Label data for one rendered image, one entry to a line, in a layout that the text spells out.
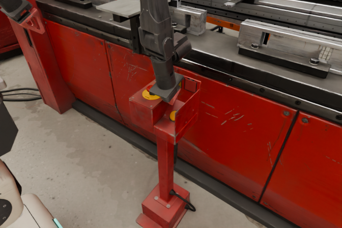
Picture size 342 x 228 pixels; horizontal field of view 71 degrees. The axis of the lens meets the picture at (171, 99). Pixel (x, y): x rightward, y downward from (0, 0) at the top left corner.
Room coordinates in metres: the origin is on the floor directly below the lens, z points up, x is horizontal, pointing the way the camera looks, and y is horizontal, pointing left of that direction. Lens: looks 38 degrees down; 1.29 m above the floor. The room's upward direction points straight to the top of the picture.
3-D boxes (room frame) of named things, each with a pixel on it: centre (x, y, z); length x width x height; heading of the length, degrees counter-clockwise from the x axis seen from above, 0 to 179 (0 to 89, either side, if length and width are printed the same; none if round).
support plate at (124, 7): (1.04, 0.15, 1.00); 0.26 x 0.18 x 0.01; 144
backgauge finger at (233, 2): (1.09, -0.30, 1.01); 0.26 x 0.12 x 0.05; 144
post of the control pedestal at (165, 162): (0.67, 0.02, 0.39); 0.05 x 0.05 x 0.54; 56
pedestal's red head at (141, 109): (0.67, 0.02, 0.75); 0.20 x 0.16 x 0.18; 56
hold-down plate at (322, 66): (0.75, -0.39, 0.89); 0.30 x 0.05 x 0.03; 54
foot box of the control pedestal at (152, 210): (0.65, 0.04, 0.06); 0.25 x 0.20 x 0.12; 146
